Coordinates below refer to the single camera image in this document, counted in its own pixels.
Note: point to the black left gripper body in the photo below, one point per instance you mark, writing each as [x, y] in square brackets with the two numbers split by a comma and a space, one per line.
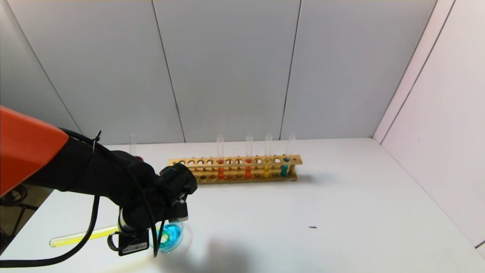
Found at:
[134, 245]

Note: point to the glass test tube yellow pigment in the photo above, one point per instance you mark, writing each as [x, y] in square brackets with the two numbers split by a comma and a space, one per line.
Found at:
[75, 238]
[266, 171]

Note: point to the glass test tube blue pigment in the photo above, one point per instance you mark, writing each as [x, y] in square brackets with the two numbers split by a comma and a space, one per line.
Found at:
[133, 146]

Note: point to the orange and black left arm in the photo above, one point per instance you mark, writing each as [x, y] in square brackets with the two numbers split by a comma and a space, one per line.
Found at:
[30, 151]

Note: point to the glass test tube orange pigment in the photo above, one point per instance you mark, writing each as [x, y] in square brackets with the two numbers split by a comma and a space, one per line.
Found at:
[220, 172]
[248, 172]

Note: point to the wooden test tube rack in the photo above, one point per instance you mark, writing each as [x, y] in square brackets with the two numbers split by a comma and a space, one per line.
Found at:
[242, 181]

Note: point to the glass test tube teal pigment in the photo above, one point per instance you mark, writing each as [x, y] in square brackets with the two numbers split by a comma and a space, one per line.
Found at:
[283, 170]

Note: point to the clear glass dish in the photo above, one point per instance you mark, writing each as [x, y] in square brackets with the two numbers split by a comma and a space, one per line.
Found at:
[173, 233]

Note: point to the dark red plastic cup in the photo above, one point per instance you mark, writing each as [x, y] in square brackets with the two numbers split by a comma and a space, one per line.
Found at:
[138, 158]

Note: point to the black metal stand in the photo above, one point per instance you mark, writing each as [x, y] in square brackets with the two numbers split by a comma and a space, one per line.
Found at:
[26, 207]

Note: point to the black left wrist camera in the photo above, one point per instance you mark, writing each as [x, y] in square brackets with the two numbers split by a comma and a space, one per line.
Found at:
[176, 180]

